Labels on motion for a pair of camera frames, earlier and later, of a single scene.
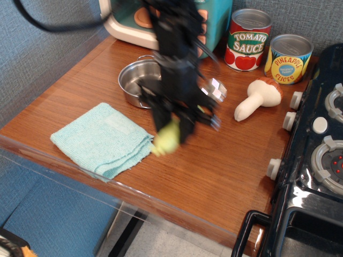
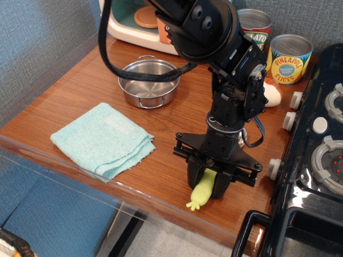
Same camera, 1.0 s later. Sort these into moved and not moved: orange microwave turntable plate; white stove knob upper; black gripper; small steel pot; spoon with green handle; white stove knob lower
Moved: black gripper; spoon with green handle
Not moved: white stove knob lower; orange microwave turntable plate; white stove knob upper; small steel pot
